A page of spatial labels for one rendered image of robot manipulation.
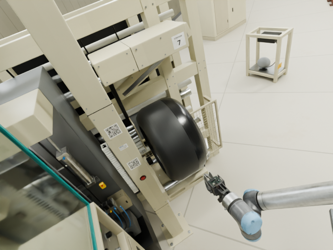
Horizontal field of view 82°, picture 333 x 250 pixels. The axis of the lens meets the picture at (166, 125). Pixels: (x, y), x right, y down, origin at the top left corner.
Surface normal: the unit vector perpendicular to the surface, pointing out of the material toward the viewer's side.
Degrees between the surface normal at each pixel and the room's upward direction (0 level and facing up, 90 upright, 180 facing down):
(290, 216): 0
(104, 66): 90
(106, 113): 90
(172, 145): 53
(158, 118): 17
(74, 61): 90
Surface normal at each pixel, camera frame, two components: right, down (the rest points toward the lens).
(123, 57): 0.44, 0.49
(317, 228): -0.27, -0.73
